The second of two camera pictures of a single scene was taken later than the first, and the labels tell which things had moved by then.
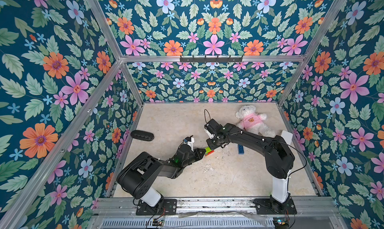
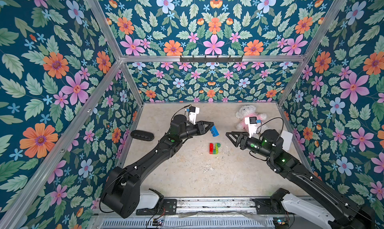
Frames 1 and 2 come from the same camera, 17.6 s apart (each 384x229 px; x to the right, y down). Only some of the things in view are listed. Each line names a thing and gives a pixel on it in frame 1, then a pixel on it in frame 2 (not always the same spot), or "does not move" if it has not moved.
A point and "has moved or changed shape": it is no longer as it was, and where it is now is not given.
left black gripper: [196, 155] → [198, 129]
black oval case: [142, 135] does not move
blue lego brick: [241, 149] has moved or changed shape
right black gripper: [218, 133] → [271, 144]
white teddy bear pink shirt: [252, 122] does not move
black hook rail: [211, 59] does not move
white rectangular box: [287, 136] does not move
